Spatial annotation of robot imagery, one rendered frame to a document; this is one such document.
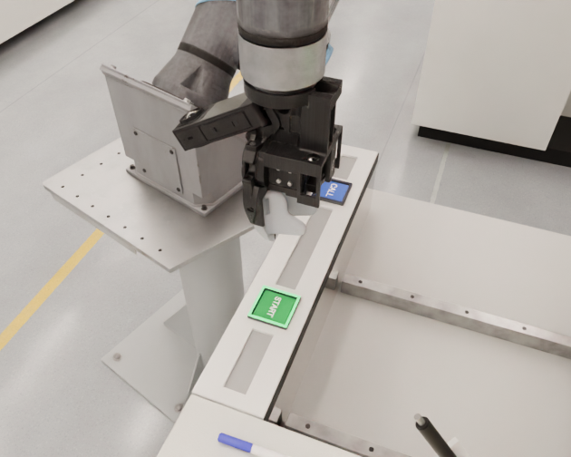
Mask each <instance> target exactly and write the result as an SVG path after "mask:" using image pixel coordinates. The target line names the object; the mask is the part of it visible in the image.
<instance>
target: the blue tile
mask: <svg viewBox="0 0 571 457"><path fill-rule="evenodd" d="M348 187H349V186H348V185H344V184H341V183H337V182H333V181H331V182H324V183H323V184H322V186H321V194H320V197H324V198H328V199H335V200H339V201H342V200H343V198H344V195H345V193H346V191H347V189H348Z"/></svg>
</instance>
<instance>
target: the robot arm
mask: <svg viewBox="0 0 571 457"><path fill-rule="evenodd" d="M338 2H339V0H199V1H198V2H197V3H196V5H195V10H194V13H193V15H192V16H191V18H190V21H189V24H188V26H187V29H186V31H185V33H184V34H183V37H182V39H181V41H180V44H179V47H178V49H177V52H176V53H175V54H174V56H173V57H172V58H171V59H170V60H169V61H168V62H167V63H166V64H165V66H164V67H163V68H162V69H161V70H160V72H159V73H158V74H156V75H155V77H154V78H153V81H152V84H153V85H155V86H157V87H159V88H161V89H163V90H165V91H167V92H170V93H172V94H174V95H176V96H178V97H180V98H182V99H185V98H187V99H189V100H191V102H192V103H194V104H195V105H197V106H198V108H196V109H194V110H192V111H190V112H187V114H185V115H184V116H183V117H182V118H181V119H180V120H179V124H178V125H177V127H176V128H175V129H174V130H173V131H172V132H173V134H174V135H175V137H176V139H177V140H178V142H179V144H180V145H181V147H182V148H183V150H184V151H188V150H191V149H194V148H200V147H203V146H205V145H208V144H210V143H211V142H214V141H220V140H223V139H225V138H228V137H232V136H235V135H238V134H240V133H243V132H246V139H247V144H246V146H245V149H244V151H243V155H242V169H241V173H242V183H243V204H244V210H245V212H246V214H247V217H248V219H249V221H250V223H251V224H253V225H254V227H255V229H256V230H257V232H258V233H259V234H260V235H261V236H262V237H263V238H264V239H266V240H268V241H272V242H274V241H275V239H276V236H277V234H283V235H295V236H301V235H304V234H305V233H306V225H305V223H304V222H303V221H301V220H300V219H298V218H297V217H295V216H311V215H314V214H315V213H316V210H317V208H319V207H320V194H321V186H322V184H323V183H324V182H331V180H332V177H333V175H334V168H337V169H339V167H340V158H341V147H342V137H343V125H338V124H334V122H335V110H336V102H337V100H338V98H339V97H340V95H341V93H342V87H343V80H342V79H336V78H332V77H327V76H324V72H325V66H326V65H327V63H328V61H329V59H330V57H331V55H332V53H333V50H334V48H333V47H332V46H331V45H330V44H329V42H330V39H331V32H330V30H329V27H328V24H329V22H330V20H331V18H332V16H333V13H334V10H335V8H336V7H337V4H338ZM237 70H240V72H241V75H242V77H243V81H244V92H243V93H241V94H238V95H235V96H233V97H230V98H228V96H229V90H230V84H231V82H232V79H233V77H234V75H235V73H236V71H237ZM337 141H338V142H337ZM336 143H337V153H336ZM335 154H336V158H335ZM311 192H313V193H316V196H315V197H314V196H311Z"/></svg>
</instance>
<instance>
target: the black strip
mask: <svg viewBox="0 0 571 457"><path fill-rule="evenodd" d="M378 157H379V153H378V154H377V157H376V159H375V161H374V164H373V166H372V169H371V171H370V173H369V176H368V178H367V180H366V182H365V184H364V186H363V190H362V192H361V195H360V197H359V199H358V200H357V203H356V205H355V207H354V210H353V213H352V216H351V217H350V219H349V222H348V224H347V226H346V229H345V231H344V234H343V236H342V238H341V241H340V243H339V245H338V247H337V250H336V251H335V253H334V257H333V259H332V262H331V264H330V266H329V268H328V270H327V272H326V275H325V277H324V281H323V283H322V285H321V287H320V289H319V291H318V293H317V296H316V298H315V301H314V303H313V305H312V308H311V310H310V312H309V315H308V317H307V319H306V321H305V324H304V327H303V329H302V331H301V334H300V336H299V337H298V340H297V342H296V344H295V348H294V350H293V352H292V354H291V356H290V358H289V361H288V363H287V365H286V368H285V371H284V373H283V375H282V377H281V380H280V382H279V384H278V387H277V388H276V391H275V394H274V396H273V398H272V401H271V403H270V405H269V407H268V409H267V411H266V415H265V417H264V419H263V420H264V421H266V422H268V419H269V417H270V414H271V413H272V411H273V408H274V406H275V404H276V400H277V398H278V396H279V394H280V392H281V389H282V387H283V384H284V382H285V380H286V377H287V375H288V372H289V370H290V368H291V365H292V363H293V361H294V359H295V355H296V353H297V351H298V348H299V346H300V345H301V342H302V340H303V338H304V335H305V331H306V329H307V328H308V325H309V323H310V321H311V318H312V316H313V314H314V311H315V308H316V306H317V304H318V301H319V299H320V297H321V295H322V293H323V291H324V287H325V285H326V282H327V280H328V278H329V276H330V274H331V271H332V269H333V267H334V263H335V261H336V259H337V257H338V255H339V252H340V250H341V247H342V245H343V243H344V240H345V238H346V235H347V233H348V231H349V228H350V227H351V224H352V222H353V218H354V216H355V214H356V211H357V210H358V208H359V205H360V203H361V201H362V198H363V194H364V193H365V191H366V188H367V186H368V184H369V181H370V179H371V177H372V175H373V171H374V169H375V167H376V164H377V162H378Z"/></svg>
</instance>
